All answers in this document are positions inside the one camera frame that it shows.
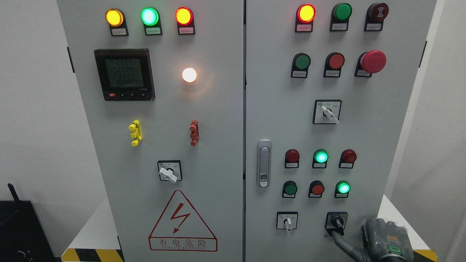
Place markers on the black knob selector switch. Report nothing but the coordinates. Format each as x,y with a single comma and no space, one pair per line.
336,222

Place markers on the red terminal connector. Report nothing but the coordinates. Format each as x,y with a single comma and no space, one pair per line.
194,132

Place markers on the dark red indicator left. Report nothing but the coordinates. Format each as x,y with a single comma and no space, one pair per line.
291,158

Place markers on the dark red indicator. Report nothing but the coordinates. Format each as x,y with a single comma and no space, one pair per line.
291,158
347,159

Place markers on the white glowing indicator light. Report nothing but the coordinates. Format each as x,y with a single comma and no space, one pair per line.
189,75

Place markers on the green push button lower row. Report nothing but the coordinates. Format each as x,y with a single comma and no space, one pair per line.
289,189

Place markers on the green push button row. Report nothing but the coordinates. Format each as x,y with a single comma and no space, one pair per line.
300,64
289,189

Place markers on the left grey cabinet door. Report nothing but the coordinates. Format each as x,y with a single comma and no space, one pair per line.
213,169

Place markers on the grey cabinet door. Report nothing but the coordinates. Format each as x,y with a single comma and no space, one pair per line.
280,108
213,169

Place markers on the green lit indicator middle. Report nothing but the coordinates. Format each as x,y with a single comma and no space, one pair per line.
320,158

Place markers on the green push button upper row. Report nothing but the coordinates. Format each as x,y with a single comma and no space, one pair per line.
300,64

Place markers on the yellow terminal connector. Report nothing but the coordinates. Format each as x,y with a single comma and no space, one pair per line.
135,132

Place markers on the red push button lower row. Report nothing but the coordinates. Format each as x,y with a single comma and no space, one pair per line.
316,189

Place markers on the red push button row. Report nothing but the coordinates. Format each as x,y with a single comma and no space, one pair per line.
316,189
333,65

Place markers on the right grey cabinet door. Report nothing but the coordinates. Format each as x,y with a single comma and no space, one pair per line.
280,108

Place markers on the red electrical hazard warning sticker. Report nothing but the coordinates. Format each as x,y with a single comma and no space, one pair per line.
181,228

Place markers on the dark red indicator right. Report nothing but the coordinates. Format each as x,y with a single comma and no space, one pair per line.
347,159

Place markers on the black digital power meter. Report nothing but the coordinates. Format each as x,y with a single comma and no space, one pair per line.
125,74

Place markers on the green lit push button lower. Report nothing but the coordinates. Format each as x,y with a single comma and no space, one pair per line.
342,189

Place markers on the red push button upper row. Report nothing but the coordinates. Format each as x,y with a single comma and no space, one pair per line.
333,65

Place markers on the red indicator light top left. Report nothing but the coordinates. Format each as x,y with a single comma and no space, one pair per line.
185,21

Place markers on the red lit indicator top right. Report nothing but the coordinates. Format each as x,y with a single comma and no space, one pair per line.
305,15

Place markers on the green indicator light top left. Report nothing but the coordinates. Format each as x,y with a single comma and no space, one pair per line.
151,21

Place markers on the red emergency stop mushroom button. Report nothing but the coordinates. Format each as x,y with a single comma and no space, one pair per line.
369,63

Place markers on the green unlit indicator top right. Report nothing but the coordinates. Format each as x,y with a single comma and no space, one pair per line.
340,17

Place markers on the yellow indicator light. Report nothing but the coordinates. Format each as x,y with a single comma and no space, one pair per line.
117,22

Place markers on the white platform with hazard stripes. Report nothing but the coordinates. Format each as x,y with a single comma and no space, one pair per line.
98,239

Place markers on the dark red buzzer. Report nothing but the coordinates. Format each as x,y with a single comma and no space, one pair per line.
376,14

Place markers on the black box with antenna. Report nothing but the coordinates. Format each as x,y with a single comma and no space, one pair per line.
21,236

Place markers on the silver door latch handle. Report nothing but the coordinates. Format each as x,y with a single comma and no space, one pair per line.
263,163

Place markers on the white selector switch left door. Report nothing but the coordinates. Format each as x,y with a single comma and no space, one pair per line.
170,170

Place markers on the white selector switch upper right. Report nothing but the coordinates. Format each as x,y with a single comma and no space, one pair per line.
326,111

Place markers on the white selector switch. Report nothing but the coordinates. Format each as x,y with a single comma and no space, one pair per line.
326,111
286,221

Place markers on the white selector switch lower right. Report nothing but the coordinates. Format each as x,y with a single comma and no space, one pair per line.
286,221

